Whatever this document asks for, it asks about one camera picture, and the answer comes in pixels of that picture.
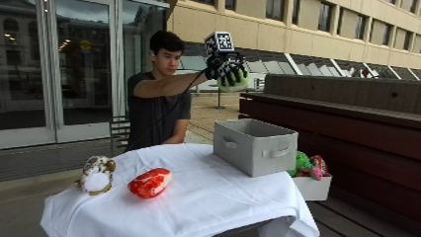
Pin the green soft toy ball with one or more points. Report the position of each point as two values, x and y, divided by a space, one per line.
236 85

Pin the white marker cube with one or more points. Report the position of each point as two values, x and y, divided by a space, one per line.
220 42

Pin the the person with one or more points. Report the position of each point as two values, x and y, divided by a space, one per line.
156 108

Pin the grey fabric storage box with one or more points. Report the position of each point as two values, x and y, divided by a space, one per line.
255 148

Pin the green frog soft toy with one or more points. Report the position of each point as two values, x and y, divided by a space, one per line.
301 163

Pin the metal chair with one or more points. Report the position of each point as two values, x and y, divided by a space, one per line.
119 133

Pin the dark wooden bench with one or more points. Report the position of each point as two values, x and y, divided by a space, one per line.
350 138

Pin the pink red soft toy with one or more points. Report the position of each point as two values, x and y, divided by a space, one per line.
318 167

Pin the red white meat soft toy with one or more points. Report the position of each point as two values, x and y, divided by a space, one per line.
149 183

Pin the white box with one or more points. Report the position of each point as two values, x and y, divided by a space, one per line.
312 187

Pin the white tablecloth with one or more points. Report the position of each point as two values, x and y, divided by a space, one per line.
184 197

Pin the brown white owl soft toy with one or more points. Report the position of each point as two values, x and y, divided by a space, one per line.
96 174

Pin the sign post stand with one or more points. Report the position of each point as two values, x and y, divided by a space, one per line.
219 98

